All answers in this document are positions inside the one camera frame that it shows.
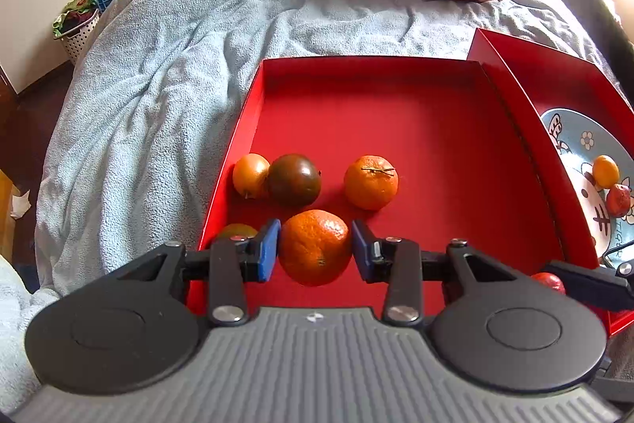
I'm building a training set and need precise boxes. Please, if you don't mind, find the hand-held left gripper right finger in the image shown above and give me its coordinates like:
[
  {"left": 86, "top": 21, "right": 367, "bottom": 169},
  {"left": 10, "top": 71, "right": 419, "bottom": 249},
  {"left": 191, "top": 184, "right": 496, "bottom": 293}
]
[{"left": 351, "top": 219, "right": 531, "bottom": 325}]

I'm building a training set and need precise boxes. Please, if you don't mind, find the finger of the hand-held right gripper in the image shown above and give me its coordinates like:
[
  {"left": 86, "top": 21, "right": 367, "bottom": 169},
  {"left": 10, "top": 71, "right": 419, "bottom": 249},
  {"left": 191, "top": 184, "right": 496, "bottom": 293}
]
[{"left": 542, "top": 259, "right": 634, "bottom": 312}]

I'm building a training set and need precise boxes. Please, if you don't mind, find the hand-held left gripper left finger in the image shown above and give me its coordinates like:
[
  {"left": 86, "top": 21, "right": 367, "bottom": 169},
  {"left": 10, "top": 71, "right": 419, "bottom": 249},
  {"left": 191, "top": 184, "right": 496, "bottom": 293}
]
[{"left": 101, "top": 219, "right": 282, "bottom": 325}]

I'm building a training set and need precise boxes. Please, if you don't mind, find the dark brown tomato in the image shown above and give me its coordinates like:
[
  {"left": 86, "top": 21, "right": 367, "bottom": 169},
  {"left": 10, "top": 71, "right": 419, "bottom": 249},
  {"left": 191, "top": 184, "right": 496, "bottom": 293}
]
[
  {"left": 267, "top": 154, "right": 323, "bottom": 207},
  {"left": 216, "top": 223, "right": 259, "bottom": 241}
]

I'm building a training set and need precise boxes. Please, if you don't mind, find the small red tomato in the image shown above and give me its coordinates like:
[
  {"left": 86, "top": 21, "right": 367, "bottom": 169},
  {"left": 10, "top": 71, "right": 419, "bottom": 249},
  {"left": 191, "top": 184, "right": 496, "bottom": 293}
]
[
  {"left": 530, "top": 272, "right": 566, "bottom": 296},
  {"left": 607, "top": 184, "right": 633, "bottom": 216}
]

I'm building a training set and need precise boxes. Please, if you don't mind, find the large orange tangerine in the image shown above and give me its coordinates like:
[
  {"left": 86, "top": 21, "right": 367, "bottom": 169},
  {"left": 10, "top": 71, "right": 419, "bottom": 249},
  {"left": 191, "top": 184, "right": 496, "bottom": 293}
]
[{"left": 278, "top": 210, "right": 352, "bottom": 287}]

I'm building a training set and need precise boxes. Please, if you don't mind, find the orange tangerine with stem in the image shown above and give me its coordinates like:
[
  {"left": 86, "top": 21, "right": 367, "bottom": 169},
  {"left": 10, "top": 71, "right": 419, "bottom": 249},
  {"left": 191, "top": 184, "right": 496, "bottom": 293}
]
[{"left": 344, "top": 155, "right": 399, "bottom": 211}]

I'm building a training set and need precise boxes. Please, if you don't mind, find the orange yellow tomato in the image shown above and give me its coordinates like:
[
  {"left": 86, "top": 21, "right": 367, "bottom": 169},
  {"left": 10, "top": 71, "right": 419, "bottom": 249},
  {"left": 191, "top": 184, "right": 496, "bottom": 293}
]
[{"left": 232, "top": 153, "right": 271, "bottom": 199}]

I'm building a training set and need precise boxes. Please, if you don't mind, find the small yellow tomato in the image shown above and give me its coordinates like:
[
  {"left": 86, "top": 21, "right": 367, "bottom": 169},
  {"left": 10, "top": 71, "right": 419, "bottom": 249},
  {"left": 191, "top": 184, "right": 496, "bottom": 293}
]
[{"left": 592, "top": 154, "right": 621, "bottom": 189}]

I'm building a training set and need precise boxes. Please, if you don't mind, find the shallow red box lid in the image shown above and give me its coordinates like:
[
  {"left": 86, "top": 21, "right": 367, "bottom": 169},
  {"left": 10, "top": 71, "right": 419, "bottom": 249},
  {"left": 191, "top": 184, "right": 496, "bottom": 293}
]
[{"left": 187, "top": 56, "right": 602, "bottom": 322}]

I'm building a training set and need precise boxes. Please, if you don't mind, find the blue cartoon cat plate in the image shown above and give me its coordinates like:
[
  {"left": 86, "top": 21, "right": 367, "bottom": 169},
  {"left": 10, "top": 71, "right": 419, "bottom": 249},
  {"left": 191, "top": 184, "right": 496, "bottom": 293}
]
[{"left": 540, "top": 108, "right": 634, "bottom": 270}]

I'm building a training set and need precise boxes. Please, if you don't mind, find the deep red box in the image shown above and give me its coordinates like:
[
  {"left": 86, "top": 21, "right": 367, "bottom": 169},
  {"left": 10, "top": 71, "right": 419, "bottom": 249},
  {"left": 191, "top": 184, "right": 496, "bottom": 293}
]
[{"left": 467, "top": 28, "right": 634, "bottom": 337}]

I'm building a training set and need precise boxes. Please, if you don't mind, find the light blue blanket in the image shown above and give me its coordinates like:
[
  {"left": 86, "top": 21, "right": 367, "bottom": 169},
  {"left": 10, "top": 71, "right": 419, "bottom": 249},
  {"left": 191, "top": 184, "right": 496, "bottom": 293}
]
[{"left": 34, "top": 0, "right": 630, "bottom": 300}]

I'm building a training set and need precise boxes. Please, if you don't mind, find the crumpled white paper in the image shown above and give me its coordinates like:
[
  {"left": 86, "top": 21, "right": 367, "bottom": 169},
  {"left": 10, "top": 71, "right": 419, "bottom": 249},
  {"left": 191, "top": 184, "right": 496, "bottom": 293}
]
[{"left": 9, "top": 189, "right": 33, "bottom": 220}]

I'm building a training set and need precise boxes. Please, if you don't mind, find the white fluffy cloth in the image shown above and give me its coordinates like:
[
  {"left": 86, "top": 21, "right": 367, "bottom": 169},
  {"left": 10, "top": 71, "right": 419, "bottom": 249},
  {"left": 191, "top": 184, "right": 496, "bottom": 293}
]
[{"left": 0, "top": 255, "right": 63, "bottom": 401}]

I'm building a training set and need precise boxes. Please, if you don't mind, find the wooden furniture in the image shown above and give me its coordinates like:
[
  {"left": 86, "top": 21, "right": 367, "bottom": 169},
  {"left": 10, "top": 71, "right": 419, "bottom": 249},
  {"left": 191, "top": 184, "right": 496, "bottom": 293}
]
[{"left": 0, "top": 169, "right": 23, "bottom": 262}]

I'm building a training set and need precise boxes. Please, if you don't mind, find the white perforated basket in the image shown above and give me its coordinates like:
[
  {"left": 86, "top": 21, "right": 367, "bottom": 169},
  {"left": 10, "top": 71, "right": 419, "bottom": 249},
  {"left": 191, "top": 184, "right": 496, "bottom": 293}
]
[{"left": 52, "top": 9, "right": 102, "bottom": 66}]

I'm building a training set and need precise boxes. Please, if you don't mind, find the green and red cloth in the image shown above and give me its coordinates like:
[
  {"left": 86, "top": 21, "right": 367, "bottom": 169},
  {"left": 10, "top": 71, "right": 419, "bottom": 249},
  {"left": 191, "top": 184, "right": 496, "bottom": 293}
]
[{"left": 53, "top": 0, "right": 99, "bottom": 38}]

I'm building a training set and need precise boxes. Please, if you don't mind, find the thin black cable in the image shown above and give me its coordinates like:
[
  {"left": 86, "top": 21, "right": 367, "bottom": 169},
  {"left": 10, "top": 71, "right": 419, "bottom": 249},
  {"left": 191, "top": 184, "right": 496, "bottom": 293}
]
[{"left": 600, "top": 241, "right": 634, "bottom": 265}]

